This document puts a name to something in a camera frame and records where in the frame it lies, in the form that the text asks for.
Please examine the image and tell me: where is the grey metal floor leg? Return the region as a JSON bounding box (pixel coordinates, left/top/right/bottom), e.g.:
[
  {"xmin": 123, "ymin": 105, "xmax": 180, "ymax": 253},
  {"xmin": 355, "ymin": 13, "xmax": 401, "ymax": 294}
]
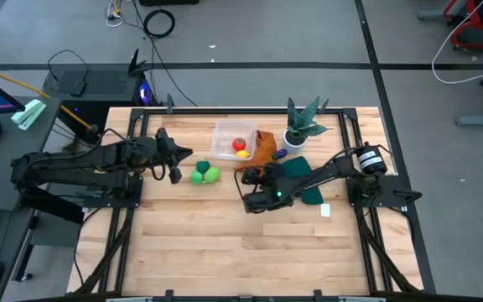
[
  {"xmin": 454, "ymin": 112, "xmax": 483, "ymax": 128},
  {"xmin": 417, "ymin": 10, "xmax": 448, "ymax": 21}
]

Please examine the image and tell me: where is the thin black looped cable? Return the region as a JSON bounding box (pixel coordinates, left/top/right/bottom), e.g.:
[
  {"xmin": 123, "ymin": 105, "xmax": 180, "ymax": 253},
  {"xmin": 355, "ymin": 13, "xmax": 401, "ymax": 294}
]
[{"xmin": 47, "ymin": 49, "xmax": 90, "ymax": 81}]

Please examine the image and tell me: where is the black aluminium rig frame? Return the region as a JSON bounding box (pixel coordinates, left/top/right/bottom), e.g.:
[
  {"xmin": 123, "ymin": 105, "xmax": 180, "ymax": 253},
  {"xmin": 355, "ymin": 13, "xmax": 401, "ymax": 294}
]
[{"xmin": 73, "ymin": 107, "xmax": 438, "ymax": 302}]

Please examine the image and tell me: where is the black wifi antenna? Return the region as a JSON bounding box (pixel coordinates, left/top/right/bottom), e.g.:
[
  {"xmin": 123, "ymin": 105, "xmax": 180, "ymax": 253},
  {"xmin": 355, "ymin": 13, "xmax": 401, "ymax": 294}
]
[{"xmin": 127, "ymin": 48, "xmax": 153, "ymax": 76}]

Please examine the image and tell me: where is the white floor cable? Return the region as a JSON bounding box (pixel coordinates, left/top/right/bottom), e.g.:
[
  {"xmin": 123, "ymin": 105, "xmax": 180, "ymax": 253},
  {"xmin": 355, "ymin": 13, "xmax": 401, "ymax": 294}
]
[{"xmin": 431, "ymin": 0, "xmax": 483, "ymax": 85}]

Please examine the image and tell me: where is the clear plastic tupperware container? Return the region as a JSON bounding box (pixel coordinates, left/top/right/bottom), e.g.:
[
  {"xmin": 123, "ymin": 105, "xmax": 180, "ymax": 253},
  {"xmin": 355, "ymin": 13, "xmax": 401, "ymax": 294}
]
[{"xmin": 210, "ymin": 120, "xmax": 258, "ymax": 162}]

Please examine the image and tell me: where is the bundle of white yellow wires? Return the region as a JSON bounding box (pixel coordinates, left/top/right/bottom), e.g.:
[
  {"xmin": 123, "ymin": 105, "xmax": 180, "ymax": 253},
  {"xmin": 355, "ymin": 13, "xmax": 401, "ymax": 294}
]
[{"xmin": 105, "ymin": 0, "xmax": 127, "ymax": 29}]

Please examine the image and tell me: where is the black computer tower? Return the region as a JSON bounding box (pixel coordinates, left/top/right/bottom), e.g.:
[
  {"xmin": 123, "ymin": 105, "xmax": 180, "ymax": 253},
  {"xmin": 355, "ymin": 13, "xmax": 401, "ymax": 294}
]
[{"xmin": 42, "ymin": 69, "xmax": 158, "ymax": 127}]

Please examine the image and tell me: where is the mint green stapler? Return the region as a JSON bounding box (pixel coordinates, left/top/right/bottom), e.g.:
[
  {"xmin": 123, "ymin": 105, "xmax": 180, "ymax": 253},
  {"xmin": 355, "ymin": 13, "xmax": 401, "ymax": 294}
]
[{"xmin": 10, "ymin": 98, "xmax": 48, "ymax": 131}]

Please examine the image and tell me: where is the orange cloth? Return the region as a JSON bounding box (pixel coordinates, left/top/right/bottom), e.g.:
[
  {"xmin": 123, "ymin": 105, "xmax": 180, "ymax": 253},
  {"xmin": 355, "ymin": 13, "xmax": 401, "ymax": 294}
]
[{"xmin": 235, "ymin": 129, "xmax": 278, "ymax": 177}]

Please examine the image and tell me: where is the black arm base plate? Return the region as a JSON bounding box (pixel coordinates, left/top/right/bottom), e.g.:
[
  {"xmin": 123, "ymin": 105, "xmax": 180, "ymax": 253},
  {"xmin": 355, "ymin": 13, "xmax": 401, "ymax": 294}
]
[
  {"xmin": 82, "ymin": 175, "xmax": 144, "ymax": 210},
  {"xmin": 345, "ymin": 174, "xmax": 423, "ymax": 210}
]

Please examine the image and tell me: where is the coiled black cable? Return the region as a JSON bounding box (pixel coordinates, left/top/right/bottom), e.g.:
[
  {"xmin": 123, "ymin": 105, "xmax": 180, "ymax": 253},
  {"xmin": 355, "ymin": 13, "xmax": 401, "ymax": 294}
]
[{"xmin": 143, "ymin": 8, "xmax": 176, "ymax": 39}]

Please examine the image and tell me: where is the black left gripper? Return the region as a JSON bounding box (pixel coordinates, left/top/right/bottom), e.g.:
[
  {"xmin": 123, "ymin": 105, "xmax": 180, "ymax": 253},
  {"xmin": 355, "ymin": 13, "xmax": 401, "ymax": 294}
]
[{"xmin": 152, "ymin": 128, "xmax": 194, "ymax": 169}]

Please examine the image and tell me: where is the small black box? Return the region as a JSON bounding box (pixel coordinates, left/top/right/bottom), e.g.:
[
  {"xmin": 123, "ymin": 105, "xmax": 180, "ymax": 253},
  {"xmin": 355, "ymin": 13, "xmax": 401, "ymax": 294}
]
[{"xmin": 59, "ymin": 69, "xmax": 88, "ymax": 96}]

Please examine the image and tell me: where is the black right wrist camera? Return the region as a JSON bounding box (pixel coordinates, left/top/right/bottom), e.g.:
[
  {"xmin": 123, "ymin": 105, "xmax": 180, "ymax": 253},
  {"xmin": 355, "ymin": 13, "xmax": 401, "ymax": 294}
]
[{"xmin": 240, "ymin": 167, "xmax": 263, "ymax": 186}]

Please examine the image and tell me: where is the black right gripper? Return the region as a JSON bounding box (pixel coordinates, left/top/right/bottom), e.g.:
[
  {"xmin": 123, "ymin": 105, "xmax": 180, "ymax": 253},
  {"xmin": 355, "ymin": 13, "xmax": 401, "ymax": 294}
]
[{"xmin": 241, "ymin": 162, "xmax": 293, "ymax": 214}]

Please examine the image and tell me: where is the yellow hanging cable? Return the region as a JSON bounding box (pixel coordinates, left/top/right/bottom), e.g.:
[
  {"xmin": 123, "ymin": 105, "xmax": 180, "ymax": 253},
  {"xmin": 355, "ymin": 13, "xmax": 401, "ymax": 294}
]
[{"xmin": 0, "ymin": 61, "xmax": 100, "ymax": 135}]

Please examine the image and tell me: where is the green snake plant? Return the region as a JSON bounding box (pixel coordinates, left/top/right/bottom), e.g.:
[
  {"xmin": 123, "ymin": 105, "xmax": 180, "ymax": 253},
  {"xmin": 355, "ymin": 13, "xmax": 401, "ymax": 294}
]
[{"xmin": 285, "ymin": 96, "xmax": 330, "ymax": 146}]

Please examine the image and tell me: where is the white plant pot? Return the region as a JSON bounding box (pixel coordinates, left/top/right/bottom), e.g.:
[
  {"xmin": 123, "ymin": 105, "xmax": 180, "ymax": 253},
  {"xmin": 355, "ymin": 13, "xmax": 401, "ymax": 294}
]
[{"xmin": 282, "ymin": 128, "xmax": 309, "ymax": 155}]

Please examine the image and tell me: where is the dark green cloth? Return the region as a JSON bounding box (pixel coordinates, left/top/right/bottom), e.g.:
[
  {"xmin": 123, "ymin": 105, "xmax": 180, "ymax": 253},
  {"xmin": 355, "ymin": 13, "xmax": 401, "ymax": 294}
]
[{"xmin": 281, "ymin": 155, "xmax": 325, "ymax": 206}]

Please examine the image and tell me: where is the large light green toy fruit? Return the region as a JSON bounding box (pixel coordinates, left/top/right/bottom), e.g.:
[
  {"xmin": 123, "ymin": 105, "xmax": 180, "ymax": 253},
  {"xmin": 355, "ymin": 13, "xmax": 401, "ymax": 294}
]
[{"xmin": 202, "ymin": 166, "xmax": 221, "ymax": 185}]

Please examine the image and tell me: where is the red and black chair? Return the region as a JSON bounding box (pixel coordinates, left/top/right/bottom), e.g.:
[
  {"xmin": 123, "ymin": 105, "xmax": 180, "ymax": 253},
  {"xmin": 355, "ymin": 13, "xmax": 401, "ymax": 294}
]
[{"xmin": 442, "ymin": 0, "xmax": 483, "ymax": 54}]

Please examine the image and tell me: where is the long black floor cable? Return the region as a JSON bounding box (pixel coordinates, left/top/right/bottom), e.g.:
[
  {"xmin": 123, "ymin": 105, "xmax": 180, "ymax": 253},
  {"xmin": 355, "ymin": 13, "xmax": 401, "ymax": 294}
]
[{"xmin": 131, "ymin": 0, "xmax": 200, "ymax": 107}]

